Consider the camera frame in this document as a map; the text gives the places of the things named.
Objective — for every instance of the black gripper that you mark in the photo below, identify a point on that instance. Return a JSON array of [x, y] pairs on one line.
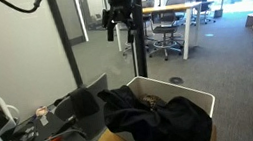
[[121, 0]]

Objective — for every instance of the animal print clothing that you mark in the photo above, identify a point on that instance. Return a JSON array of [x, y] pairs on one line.
[[149, 100]]

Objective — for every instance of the grey mesh office chair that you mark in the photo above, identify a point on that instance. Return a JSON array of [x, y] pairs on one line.
[[175, 1]]

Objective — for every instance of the black office chair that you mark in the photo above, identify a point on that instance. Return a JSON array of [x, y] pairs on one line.
[[204, 6]]

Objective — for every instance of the black clothing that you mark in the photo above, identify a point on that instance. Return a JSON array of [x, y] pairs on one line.
[[161, 126]]

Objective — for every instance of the wooden top office table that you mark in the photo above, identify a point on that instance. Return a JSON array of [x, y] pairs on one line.
[[171, 7]]

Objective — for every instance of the round floor outlet cover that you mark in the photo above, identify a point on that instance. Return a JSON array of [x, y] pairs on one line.
[[176, 80]]

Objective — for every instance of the white plastic bin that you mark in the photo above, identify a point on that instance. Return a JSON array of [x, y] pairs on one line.
[[169, 87]]

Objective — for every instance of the small black cloth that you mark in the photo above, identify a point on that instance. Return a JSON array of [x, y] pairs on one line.
[[84, 102]]

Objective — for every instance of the grey waste bin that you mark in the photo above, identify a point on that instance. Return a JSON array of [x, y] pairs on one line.
[[218, 13]]

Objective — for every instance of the small pinkish round object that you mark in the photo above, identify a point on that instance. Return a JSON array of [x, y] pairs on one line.
[[41, 110]]

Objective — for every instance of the white tag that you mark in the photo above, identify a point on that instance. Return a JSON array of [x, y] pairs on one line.
[[44, 120]]

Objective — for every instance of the black device with white marks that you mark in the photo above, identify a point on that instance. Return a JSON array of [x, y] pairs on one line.
[[25, 136]]

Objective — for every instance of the black glass wall frame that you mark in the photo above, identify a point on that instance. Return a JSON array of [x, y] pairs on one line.
[[140, 44]]

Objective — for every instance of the dark wall strip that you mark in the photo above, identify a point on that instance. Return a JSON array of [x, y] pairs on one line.
[[67, 49]]

